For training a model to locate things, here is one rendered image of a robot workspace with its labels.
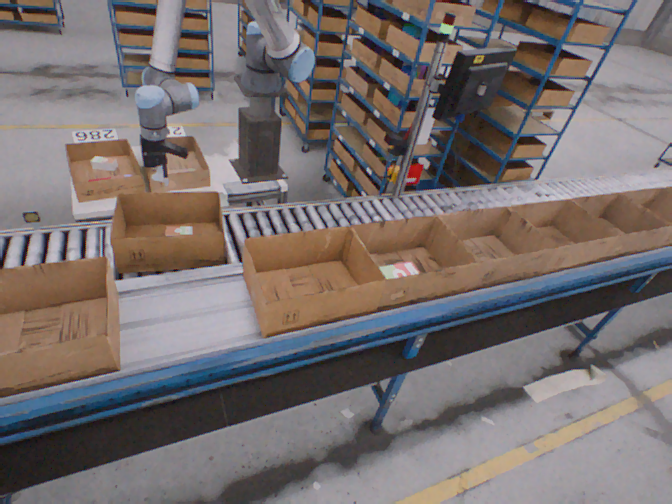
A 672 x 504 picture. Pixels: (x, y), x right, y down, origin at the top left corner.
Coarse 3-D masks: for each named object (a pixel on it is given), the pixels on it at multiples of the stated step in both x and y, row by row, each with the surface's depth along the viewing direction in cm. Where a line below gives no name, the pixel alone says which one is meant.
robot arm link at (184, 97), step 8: (168, 80) 143; (176, 80) 144; (168, 88) 138; (176, 88) 139; (184, 88) 141; (192, 88) 143; (176, 96) 138; (184, 96) 140; (192, 96) 142; (176, 104) 139; (184, 104) 141; (192, 104) 143; (176, 112) 141
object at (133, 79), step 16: (112, 0) 382; (112, 16) 390; (192, 32) 421; (208, 32) 427; (128, 48) 412; (144, 48) 416; (208, 48) 446; (128, 64) 425; (144, 64) 433; (128, 80) 443
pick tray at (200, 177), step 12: (180, 144) 220; (192, 144) 223; (168, 156) 216; (192, 156) 221; (168, 168) 207; (180, 168) 209; (204, 168) 207; (180, 180) 193; (192, 180) 195; (204, 180) 198
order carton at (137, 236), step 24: (144, 192) 162; (168, 192) 164; (192, 192) 168; (216, 192) 171; (120, 216) 159; (144, 216) 169; (168, 216) 172; (192, 216) 175; (216, 216) 179; (120, 240) 140; (144, 240) 143; (168, 240) 145; (192, 240) 149; (216, 240) 152; (120, 264) 147; (144, 264) 150; (168, 264) 153; (192, 264) 156; (216, 264) 160
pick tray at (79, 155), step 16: (80, 144) 196; (96, 144) 200; (112, 144) 204; (128, 144) 205; (80, 160) 200; (128, 160) 207; (80, 176) 190; (96, 176) 192; (112, 176) 194; (80, 192) 174; (96, 192) 177; (112, 192) 181; (128, 192) 185
